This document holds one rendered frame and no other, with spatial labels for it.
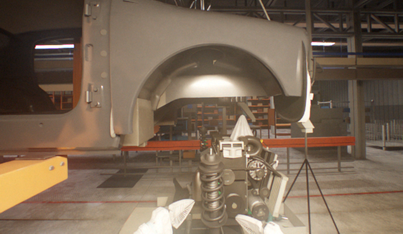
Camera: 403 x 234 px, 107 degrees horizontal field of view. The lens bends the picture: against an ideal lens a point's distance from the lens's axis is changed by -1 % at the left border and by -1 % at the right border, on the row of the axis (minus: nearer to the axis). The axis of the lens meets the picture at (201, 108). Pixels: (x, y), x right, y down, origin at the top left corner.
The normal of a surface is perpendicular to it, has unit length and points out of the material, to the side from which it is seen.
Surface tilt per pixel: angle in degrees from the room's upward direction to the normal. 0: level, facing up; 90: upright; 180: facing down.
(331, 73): 90
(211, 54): 93
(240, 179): 90
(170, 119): 90
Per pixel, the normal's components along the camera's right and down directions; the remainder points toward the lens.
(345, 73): 0.02, -0.02
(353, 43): -1.00, 0.02
